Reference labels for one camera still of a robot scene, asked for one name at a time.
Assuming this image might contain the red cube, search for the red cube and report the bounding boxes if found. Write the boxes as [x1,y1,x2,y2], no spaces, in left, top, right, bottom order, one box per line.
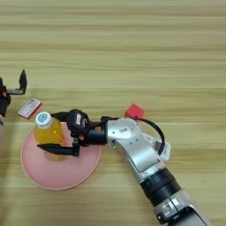
[124,103,147,121]

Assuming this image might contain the orange juice bottle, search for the orange juice bottle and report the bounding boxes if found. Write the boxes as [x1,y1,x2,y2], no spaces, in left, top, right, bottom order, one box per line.
[34,111,67,162]

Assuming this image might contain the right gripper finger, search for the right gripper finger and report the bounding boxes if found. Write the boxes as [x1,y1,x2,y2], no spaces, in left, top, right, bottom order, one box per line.
[49,110,71,124]
[36,142,76,158]

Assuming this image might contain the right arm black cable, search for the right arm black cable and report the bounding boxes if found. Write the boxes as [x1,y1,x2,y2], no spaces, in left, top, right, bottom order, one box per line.
[135,117,166,156]

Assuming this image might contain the small pink card box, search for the small pink card box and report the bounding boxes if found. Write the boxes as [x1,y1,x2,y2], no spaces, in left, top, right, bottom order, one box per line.
[17,97,43,121]

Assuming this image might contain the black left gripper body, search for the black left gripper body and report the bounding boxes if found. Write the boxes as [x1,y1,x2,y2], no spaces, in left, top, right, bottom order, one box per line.
[0,76,19,119]

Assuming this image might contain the pink round plate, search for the pink round plate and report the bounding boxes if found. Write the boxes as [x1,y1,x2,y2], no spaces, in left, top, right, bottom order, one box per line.
[19,121,102,192]

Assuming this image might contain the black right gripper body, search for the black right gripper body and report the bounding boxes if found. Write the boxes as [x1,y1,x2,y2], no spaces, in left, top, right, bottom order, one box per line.
[69,116,109,157]

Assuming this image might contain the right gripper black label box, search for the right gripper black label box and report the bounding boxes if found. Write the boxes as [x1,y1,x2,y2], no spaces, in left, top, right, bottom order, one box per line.
[65,109,90,138]

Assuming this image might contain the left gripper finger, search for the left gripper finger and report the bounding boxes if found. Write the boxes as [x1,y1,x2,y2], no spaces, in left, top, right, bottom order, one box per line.
[17,69,28,96]

